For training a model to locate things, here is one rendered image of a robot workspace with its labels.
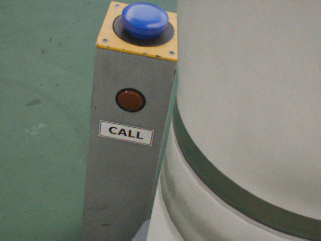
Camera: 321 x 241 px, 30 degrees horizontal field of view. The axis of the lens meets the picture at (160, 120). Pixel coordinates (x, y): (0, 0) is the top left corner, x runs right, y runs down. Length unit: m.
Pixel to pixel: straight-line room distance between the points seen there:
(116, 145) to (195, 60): 0.40
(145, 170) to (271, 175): 0.43
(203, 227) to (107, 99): 0.35
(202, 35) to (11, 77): 0.81
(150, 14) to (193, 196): 0.34
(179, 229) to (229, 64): 0.07
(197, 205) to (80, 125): 0.70
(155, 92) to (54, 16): 0.60
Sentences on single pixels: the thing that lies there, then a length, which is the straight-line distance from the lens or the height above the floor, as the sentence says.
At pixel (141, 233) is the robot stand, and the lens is 0.38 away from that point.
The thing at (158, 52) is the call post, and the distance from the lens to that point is 0.50.
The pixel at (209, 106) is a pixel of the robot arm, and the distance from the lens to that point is 0.17.
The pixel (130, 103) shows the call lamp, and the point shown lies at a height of 0.26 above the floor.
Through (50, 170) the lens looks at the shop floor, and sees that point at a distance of 0.82.
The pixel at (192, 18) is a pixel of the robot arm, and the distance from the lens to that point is 0.17.
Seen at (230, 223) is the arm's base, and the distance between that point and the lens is 0.18.
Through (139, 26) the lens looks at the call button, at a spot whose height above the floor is 0.33.
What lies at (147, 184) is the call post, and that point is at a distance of 0.60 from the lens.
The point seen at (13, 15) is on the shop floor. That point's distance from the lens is 1.10.
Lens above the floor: 0.60
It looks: 42 degrees down
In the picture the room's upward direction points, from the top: 11 degrees clockwise
